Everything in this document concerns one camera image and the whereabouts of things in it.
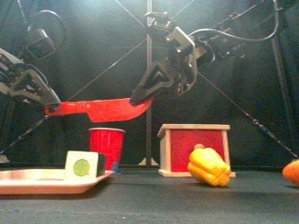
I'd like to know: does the red toy knife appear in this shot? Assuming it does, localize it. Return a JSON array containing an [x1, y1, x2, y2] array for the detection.
[[42, 97, 154, 123]]

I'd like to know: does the red plastic cup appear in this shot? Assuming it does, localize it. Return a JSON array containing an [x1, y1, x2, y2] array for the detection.
[[88, 127, 126, 172]]

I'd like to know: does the white rectangular box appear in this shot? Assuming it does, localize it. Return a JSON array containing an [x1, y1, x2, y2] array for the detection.
[[156, 123, 237, 179]]

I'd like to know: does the small blue toy piece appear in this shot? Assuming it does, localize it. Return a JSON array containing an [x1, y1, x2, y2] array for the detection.
[[110, 161, 121, 175]]

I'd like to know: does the pink plastic tray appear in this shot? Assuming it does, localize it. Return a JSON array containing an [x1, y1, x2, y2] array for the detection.
[[0, 168, 114, 195]]

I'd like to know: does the yellow toy bell pepper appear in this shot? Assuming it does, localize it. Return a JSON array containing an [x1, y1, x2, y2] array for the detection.
[[186, 143, 232, 187]]

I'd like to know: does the orange toy vegetable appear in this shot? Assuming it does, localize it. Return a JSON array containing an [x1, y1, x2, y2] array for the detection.
[[281, 159, 299, 186]]

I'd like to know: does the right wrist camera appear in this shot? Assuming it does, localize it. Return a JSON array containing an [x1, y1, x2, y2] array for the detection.
[[144, 11, 176, 38]]

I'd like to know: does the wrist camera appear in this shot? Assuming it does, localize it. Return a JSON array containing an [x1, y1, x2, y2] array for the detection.
[[144, 11, 176, 38], [22, 29, 56, 60]]

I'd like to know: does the thin diagonal brace wire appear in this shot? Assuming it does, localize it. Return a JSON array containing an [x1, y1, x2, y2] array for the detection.
[[0, 0, 196, 154], [112, 0, 299, 160]]

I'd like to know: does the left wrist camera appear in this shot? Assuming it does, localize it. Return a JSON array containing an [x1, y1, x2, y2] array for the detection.
[[22, 29, 56, 60]]

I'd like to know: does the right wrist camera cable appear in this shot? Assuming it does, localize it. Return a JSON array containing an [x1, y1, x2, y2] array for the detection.
[[188, 0, 284, 42]]

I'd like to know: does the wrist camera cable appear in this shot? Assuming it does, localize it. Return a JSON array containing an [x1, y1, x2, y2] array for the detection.
[[188, 0, 284, 42], [24, 9, 68, 47]]

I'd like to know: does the grey metal frame post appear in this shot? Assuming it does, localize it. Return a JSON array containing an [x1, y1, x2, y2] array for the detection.
[[138, 0, 158, 167]]

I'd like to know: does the black frame upright post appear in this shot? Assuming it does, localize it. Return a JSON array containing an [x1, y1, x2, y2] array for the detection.
[[271, 36, 289, 147]]

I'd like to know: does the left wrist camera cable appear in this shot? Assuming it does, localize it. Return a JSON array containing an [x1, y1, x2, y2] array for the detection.
[[24, 9, 68, 47]]

